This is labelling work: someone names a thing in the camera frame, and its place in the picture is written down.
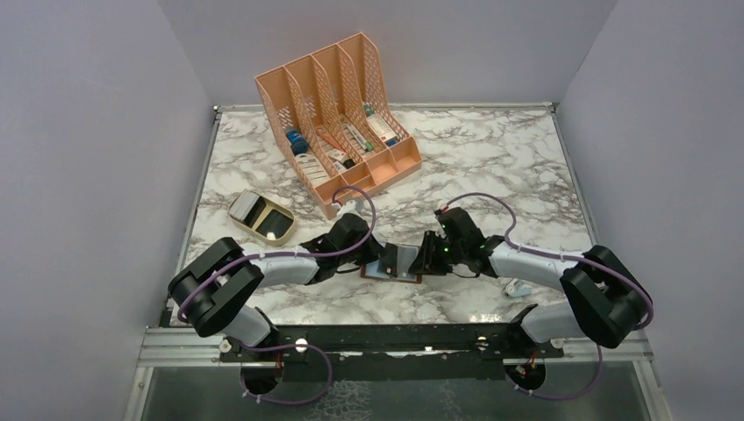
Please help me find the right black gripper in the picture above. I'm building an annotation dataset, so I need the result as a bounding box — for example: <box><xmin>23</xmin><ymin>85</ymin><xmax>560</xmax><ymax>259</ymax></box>
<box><xmin>409</xmin><ymin>230</ymin><xmax>466</xmax><ymax>275</ymax></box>

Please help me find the black VIP credit card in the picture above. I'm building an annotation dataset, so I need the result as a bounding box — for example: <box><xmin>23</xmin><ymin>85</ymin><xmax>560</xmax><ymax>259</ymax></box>
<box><xmin>378</xmin><ymin>243</ymin><xmax>399</xmax><ymax>275</ymax></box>

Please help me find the brown leather card holder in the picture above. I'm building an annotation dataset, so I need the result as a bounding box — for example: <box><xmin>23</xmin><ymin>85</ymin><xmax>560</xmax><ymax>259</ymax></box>
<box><xmin>360</xmin><ymin>243</ymin><xmax>423</xmax><ymax>284</ymax></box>

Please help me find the stack of credit cards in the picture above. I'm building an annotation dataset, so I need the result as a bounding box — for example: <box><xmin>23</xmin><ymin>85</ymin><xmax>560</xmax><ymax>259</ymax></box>
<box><xmin>228</xmin><ymin>189</ymin><xmax>267</xmax><ymax>227</ymax></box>

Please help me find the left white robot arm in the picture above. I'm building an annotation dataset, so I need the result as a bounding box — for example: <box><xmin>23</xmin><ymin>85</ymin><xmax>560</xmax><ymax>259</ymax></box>
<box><xmin>168</xmin><ymin>213</ymin><xmax>384</xmax><ymax>360</ymax></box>

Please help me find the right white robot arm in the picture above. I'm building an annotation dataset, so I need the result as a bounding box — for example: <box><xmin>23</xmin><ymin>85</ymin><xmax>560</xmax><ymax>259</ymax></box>
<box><xmin>407</xmin><ymin>207</ymin><xmax>652</xmax><ymax>357</ymax></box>

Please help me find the black card in tray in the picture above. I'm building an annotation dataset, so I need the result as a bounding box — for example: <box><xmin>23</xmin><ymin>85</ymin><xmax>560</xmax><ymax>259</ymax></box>
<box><xmin>255</xmin><ymin>210</ymin><xmax>294</xmax><ymax>240</ymax></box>

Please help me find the small white blue object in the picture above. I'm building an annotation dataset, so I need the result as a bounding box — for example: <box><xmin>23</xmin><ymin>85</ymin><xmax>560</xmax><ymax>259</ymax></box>
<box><xmin>503</xmin><ymin>279</ymin><xmax>532</xmax><ymax>298</ymax></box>

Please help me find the white labelled box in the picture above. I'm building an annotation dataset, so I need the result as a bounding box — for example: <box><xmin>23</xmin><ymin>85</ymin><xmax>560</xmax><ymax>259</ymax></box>
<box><xmin>295</xmin><ymin>153</ymin><xmax>330</xmax><ymax>187</ymax></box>

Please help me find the red white box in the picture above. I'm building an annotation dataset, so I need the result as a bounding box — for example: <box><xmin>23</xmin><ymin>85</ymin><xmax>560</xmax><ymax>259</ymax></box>
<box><xmin>367</xmin><ymin>113</ymin><xmax>399</xmax><ymax>146</ymax></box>

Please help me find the tan oval tray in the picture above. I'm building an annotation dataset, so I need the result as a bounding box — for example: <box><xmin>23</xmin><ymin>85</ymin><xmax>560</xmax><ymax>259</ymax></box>
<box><xmin>228</xmin><ymin>191</ymin><xmax>297</xmax><ymax>246</ymax></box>

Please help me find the pink plastic file organizer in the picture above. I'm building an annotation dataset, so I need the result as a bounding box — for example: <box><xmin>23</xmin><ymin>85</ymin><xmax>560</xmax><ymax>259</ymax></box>
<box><xmin>255</xmin><ymin>32</ymin><xmax>422</xmax><ymax>218</ymax></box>

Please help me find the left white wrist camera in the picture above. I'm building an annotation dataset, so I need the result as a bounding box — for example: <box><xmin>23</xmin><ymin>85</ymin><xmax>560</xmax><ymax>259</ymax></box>
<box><xmin>334</xmin><ymin>199</ymin><xmax>364</xmax><ymax>218</ymax></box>

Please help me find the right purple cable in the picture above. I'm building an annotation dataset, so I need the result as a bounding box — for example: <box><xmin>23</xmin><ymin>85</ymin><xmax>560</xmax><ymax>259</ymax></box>
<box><xmin>440</xmin><ymin>192</ymin><xmax>655</xmax><ymax>402</ymax></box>

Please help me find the purple cable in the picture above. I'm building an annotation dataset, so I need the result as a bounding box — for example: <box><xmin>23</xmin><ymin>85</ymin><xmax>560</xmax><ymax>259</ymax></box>
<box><xmin>176</xmin><ymin>185</ymin><xmax>378</xmax><ymax>407</ymax></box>
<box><xmin>440</xmin><ymin>192</ymin><xmax>655</xmax><ymax>402</ymax></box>

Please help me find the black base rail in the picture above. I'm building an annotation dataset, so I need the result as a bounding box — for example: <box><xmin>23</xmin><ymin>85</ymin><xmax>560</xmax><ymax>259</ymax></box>
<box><xmin>219</xmin><ymin>323</ymin><xmax>563</xmax><ymax>382</ymax></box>

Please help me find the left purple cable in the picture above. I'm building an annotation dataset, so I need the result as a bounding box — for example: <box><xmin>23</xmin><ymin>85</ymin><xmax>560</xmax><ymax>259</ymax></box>
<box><xmin>176</xmin><ymin>185</ymin><xmax>378</xmax><ymax>407</ymax></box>

